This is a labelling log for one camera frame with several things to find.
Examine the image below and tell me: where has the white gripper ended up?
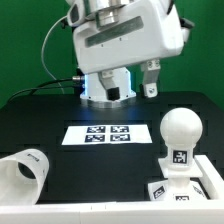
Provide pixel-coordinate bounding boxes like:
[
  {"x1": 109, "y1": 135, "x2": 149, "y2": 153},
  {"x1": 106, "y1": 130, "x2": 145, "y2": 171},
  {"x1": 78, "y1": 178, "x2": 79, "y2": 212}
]
[{"x1": 66, "y1": 0, "x2": 186, "y2": 101}]

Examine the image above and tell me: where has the white frame wall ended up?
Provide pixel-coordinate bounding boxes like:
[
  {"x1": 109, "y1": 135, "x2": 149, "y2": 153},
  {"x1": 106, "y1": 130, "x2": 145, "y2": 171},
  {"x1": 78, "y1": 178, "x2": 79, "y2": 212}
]
[{"x1": 0, "y1": 155, "x2": 224, "y2": 224}]

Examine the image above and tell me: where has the black cable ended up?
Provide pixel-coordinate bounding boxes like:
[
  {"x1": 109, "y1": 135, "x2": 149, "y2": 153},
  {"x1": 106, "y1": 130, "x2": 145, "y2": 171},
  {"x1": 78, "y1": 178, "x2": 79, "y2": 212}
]
[{"x1": 7, "y1": 77, "x2": 84, "y2": 102}]

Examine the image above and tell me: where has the white lamp base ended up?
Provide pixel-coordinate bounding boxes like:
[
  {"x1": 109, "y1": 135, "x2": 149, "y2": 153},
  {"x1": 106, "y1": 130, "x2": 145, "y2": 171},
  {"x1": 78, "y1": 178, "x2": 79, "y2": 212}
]
[{"x1": 148, "y1": 158, "x2": 207, "y2": 201}]

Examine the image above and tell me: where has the white lamp bulb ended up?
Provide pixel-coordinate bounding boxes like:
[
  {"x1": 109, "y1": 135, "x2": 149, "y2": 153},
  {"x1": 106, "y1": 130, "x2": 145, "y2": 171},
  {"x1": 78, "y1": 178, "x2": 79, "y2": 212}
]
[{"x1": 160, "y1": 108, "x2": 203, "y2": 169}]

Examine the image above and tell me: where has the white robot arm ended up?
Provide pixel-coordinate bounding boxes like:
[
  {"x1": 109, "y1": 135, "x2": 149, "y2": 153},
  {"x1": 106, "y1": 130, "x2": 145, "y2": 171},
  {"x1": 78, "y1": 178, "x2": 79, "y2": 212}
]
[{"x1": 65, "y1": 0, "x2": 185, "y2": 108}]

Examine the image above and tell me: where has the white lamp shade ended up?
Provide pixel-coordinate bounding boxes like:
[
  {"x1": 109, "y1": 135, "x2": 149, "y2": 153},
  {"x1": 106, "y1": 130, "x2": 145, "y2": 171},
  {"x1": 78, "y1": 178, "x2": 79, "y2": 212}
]
[{"x1": 0, "y1": 149, "x2": 49, "y2": 206}]

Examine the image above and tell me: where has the white marker sheet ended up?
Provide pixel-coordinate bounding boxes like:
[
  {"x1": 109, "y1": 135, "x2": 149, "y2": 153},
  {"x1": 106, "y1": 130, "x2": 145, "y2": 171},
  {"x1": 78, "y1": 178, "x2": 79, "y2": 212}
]
[{"x1": 62, "y1": 124, "x2": 152, "y2": 145}]

